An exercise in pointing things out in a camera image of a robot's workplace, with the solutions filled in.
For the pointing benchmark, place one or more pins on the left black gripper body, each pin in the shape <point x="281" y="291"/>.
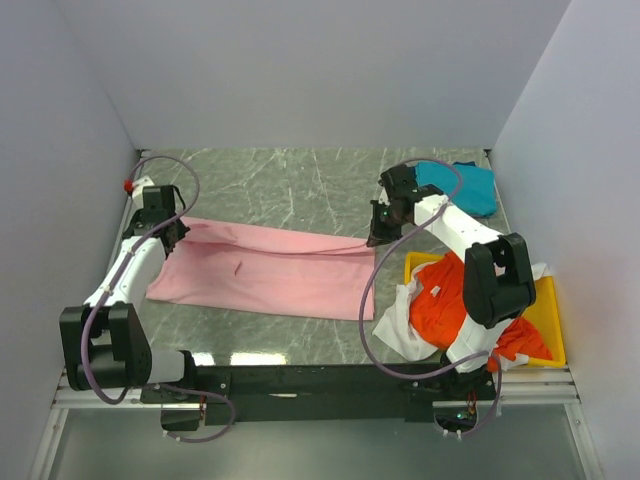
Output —
<point x="181" y="229"/>

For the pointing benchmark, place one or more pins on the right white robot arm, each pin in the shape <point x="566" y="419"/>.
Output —
<point x="498" y="284"/>

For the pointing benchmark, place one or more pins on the white t shirt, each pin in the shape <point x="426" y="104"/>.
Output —
<point x="396" y="332"/>

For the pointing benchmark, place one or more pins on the black base beam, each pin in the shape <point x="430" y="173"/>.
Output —
<point x="213" y="395"/>

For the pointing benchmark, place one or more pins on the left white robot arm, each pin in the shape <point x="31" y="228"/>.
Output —
<point x="103" y="341"/>

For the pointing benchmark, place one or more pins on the yellow plastic bin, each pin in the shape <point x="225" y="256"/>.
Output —
<point x="544" y="315"/>

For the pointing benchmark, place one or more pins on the folded teal t shirt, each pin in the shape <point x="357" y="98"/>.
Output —
<point x="476" y="196"/>

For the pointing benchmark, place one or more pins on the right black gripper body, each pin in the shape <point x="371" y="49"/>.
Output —
<point x="384" y="221"/>

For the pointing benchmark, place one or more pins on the orange t shirt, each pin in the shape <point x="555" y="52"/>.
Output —
<point x="437" y="312"/>

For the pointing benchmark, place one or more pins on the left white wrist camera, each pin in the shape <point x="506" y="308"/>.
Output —
<point x="134" y="188"/>

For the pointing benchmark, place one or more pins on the pink t shirt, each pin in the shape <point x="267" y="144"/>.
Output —
<point x="267" y="270"/>

